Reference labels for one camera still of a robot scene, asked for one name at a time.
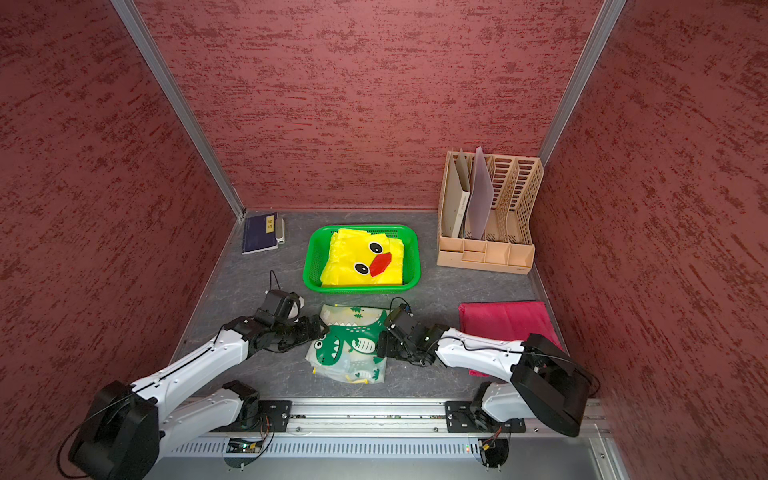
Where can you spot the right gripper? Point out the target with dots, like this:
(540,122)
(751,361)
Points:
(386,346)

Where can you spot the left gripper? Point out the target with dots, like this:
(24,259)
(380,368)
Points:
(305,335)

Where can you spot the green dinosaur raincoat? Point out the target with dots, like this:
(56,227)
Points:
(347,354)

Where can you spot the yellow duck raincoat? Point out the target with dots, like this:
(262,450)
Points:
(358,258)

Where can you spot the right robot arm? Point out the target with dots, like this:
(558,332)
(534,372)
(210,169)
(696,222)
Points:
(535,378)

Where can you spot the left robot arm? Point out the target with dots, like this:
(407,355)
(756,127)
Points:
(129,427)

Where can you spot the green plastic basket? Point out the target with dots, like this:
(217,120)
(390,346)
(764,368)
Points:
(318,250)

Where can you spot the pink folded raincoat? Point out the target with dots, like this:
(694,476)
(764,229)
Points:
(507,321)

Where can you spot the dark blue book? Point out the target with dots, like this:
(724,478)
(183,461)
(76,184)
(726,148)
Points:
(263,232)

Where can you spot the beige file organizer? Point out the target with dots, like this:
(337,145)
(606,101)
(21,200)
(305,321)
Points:
(507,245)

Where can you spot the grey purple folder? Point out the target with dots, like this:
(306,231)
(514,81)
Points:
(481,197)

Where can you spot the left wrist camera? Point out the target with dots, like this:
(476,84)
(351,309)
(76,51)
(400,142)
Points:
(279,307)

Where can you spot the aluminium front rail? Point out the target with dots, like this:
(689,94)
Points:
(376,417)

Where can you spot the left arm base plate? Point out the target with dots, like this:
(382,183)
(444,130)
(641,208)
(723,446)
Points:
(262,417)

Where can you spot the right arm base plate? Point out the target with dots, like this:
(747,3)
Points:
(462,417)

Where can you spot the left corner aluminium post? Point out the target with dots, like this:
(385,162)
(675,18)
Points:
(137,29)

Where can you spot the corner aluminium post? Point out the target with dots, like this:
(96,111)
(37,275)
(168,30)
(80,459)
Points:
(604,24)
(137,29)

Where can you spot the right corner aluminium post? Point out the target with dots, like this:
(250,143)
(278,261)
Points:
(604,24)

